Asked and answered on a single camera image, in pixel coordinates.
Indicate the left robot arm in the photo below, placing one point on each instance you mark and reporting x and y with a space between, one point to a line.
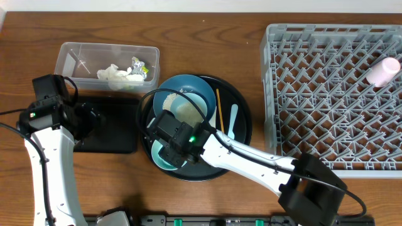
55 190

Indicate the grey dishwasher rack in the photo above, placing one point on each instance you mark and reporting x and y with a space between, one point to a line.
318 100

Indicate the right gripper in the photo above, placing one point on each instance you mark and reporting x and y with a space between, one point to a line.
167 155

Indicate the round black serving tray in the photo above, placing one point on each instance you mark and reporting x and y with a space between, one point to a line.
243 129

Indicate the clear plastic waste bin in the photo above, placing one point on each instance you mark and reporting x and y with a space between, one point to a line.
81 61

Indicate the pile of white rice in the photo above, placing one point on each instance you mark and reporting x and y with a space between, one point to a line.
168 100

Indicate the white plastic spoon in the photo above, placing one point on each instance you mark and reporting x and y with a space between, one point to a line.
212 121

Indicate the wooden chopstick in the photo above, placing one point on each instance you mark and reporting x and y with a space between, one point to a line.
219 106

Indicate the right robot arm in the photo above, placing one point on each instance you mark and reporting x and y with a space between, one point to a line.
308 191

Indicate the white napkin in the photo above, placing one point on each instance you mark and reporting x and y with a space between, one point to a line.
118 79

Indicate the pink cup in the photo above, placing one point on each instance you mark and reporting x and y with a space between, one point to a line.
383 72

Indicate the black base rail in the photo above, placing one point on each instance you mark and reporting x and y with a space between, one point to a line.
163 220

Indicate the foil snack wrapper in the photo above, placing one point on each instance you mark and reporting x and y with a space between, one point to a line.
138 68

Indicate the black rectangular tray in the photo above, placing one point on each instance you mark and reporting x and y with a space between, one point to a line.
112 127

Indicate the light blue plastic knife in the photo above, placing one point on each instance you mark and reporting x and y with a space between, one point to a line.
233 115

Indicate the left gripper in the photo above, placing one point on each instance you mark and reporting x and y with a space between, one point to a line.
90 114

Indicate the light blue small bowl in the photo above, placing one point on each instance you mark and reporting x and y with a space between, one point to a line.
199 102

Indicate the teal green bowl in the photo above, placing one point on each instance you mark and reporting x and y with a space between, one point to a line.
161 163

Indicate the dark blue bowl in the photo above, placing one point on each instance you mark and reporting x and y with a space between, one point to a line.
186 84

